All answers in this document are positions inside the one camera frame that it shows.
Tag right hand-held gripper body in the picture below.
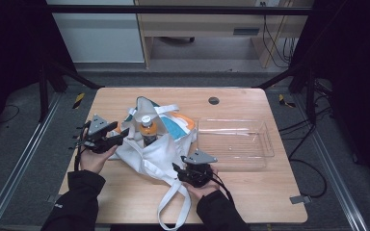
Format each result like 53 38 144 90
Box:
177 148 219 189

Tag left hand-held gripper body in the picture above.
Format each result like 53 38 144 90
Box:
76 114 120 154

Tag white tote bag coloured patches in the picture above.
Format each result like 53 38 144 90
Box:
107 95 198 231

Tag orange juice bottle white cap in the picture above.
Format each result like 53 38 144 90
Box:
139 115 159 147

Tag clear plastic tray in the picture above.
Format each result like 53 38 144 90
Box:
197 116 276 171

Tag person's right hand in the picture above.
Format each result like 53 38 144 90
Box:
182 166 222 202

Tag person's left hand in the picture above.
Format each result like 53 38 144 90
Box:
79 144 119 175

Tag yellow black tape strip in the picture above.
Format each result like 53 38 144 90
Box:
277 93 297 109
72 92 86 110

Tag white cabinet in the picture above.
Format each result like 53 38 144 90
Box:
45 0 145 64

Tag light wooden desk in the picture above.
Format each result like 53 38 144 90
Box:
134 0 316 69

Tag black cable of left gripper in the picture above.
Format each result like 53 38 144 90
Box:
72 120 93 173

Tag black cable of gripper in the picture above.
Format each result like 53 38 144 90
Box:
72 120 93 173
209 172 236 205

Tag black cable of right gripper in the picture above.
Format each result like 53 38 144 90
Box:
209 172 236 205

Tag black metal frame stand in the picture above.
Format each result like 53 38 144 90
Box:
255 62 320 127
38 60 106 123

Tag aluminium floor rail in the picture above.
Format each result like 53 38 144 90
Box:
293 93 370 231
0 92 63 231

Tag thin black floor cable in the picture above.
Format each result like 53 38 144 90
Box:
0 103 21 125

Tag grey metal bracket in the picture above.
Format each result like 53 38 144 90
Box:
289 194 312 205

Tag black floor cables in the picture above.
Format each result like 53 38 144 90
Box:
277 105 332 199

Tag black horizontal frame bar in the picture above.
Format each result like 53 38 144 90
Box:
44 4 314 16

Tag black hanging cables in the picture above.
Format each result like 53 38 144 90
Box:
260 1 299 68

